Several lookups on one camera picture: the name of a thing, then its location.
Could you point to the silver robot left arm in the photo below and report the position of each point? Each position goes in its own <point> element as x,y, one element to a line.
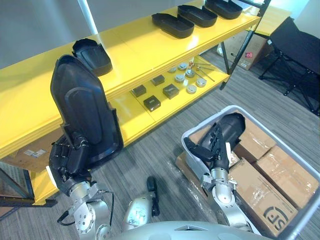
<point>87,215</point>

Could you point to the silver robot left leg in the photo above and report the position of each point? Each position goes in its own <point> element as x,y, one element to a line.
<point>138,212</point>

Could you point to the white round pole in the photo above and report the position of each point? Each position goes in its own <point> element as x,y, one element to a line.
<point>88,15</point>

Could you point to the black plastic housing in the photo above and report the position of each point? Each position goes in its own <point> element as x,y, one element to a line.
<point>232,127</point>
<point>200,16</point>
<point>175,25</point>
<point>93,56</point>
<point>226,8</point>
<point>85,110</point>

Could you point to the grey plastic bin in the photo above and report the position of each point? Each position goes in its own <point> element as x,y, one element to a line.
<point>306,207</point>

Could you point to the silver robot torso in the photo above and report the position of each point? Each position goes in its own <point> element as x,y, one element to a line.
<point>190,231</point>

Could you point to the labelled cardboard box under shelf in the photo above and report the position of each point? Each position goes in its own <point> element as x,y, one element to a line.
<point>32,160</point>

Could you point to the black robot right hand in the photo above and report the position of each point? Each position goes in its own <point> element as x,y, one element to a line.
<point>217,157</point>

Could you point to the yellow metal shelf unit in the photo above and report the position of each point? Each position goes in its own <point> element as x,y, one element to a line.
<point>150,50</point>

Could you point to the cardboard box with black logo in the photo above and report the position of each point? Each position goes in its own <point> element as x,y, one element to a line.
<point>260,197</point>

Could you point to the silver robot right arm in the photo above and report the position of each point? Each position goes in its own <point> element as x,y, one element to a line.
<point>225,197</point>

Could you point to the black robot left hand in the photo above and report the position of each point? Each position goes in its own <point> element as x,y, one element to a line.
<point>72,160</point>

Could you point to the taped brown cardboard box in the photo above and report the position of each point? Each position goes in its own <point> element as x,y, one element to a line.
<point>197,136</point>
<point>287,172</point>
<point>257,140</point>

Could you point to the thin metal rod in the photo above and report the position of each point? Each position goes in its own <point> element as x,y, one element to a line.
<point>205,76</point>
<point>205,67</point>

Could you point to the cardboard box with pink label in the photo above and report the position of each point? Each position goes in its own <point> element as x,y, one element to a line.
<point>255,47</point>

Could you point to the small dark square box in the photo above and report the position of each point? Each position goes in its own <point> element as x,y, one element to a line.
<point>139,90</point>
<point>157,80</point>
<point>170,91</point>
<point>151,102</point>

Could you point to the dark robot left foot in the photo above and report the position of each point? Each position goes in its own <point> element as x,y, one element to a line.
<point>152,187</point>

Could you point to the yellow side shelf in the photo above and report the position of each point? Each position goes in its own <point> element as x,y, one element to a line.
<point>272,20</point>

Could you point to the black folding chair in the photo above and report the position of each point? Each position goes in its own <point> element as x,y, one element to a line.
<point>292,45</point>

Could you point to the black metal shelf frame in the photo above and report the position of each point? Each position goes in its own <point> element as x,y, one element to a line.
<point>25,200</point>
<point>246,47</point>

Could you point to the flat cardboard in plastic wrap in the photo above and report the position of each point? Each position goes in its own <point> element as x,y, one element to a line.
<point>186,170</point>

